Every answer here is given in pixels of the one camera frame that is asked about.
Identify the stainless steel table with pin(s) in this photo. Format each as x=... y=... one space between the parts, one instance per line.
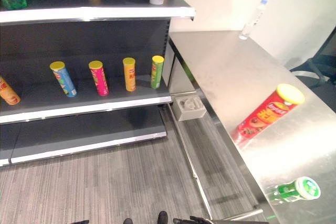
x=236 y=77

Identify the grey moulded tray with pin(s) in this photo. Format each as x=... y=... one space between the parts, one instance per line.
x=190 y=108

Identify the dark grey shelving unit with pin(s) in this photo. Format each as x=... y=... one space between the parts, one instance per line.
x=78 y=43

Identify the red chips can yellow lid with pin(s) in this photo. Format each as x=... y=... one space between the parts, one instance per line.
x=262 y=119

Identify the dark robot foot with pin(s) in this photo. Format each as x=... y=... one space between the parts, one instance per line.
x=128 y=221
x=162 y=218

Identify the orange chips can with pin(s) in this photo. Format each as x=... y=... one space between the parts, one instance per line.
x=9 y=94

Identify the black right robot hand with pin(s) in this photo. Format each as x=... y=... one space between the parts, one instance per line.
x=195 y=221

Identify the clear water bottle blue cap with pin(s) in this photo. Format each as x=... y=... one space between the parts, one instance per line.
x=253 y=19

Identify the dark robot left foot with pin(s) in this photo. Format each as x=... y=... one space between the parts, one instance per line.
x=128 y=221

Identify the green chips can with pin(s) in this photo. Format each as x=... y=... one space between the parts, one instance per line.
x=157 y=73

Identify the pink chips can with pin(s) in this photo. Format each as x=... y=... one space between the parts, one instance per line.
x=99 y=79

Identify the green bottle white cap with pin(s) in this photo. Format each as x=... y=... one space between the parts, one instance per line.
x=302 y=188

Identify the black office chair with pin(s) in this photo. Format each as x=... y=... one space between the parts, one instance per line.
x=319 y=64

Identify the blue chips can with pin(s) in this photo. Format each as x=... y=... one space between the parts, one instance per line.
x=64 y=81

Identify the yellow-orange chips can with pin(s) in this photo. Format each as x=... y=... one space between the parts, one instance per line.
x=129 y=75

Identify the dark robot right foot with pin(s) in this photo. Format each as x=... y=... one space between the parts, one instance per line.
x=162 y=218

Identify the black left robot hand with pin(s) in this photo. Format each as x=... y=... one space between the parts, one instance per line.
x=80 y=222

